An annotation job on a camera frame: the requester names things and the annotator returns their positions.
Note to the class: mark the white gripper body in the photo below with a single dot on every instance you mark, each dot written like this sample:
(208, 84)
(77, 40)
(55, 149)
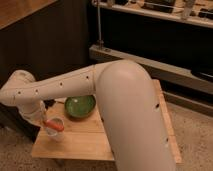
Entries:
(34, 113)

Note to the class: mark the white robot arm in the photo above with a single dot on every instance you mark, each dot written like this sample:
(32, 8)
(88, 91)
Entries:
(127, 101)

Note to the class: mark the green bowl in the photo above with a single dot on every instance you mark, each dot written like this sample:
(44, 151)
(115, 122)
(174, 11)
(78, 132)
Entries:
(80, 106)

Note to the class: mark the wooden board table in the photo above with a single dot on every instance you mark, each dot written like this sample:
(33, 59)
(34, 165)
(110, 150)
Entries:
(85, 139)

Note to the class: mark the dark wooden cabinet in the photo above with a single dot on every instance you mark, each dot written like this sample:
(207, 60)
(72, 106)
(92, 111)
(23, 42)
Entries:
(52, 41)

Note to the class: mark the metal shelf rack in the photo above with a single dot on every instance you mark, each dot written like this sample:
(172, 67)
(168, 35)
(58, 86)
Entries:
(178, 54)

